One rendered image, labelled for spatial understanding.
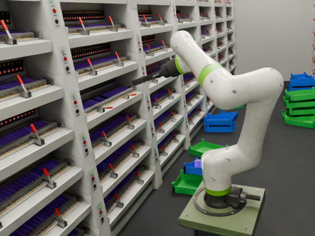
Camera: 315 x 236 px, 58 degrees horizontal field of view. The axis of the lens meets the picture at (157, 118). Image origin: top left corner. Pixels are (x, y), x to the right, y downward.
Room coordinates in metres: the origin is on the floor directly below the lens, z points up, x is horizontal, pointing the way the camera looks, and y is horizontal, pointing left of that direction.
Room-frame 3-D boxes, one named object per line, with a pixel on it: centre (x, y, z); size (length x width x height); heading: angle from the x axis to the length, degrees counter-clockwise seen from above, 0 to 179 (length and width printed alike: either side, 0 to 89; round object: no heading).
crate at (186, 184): (1.82, -0.21, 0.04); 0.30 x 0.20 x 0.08; 63
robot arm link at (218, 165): (1.17, -0.25, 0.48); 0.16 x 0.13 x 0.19; 103
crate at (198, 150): (2.35, -0.42, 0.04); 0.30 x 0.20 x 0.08; 39
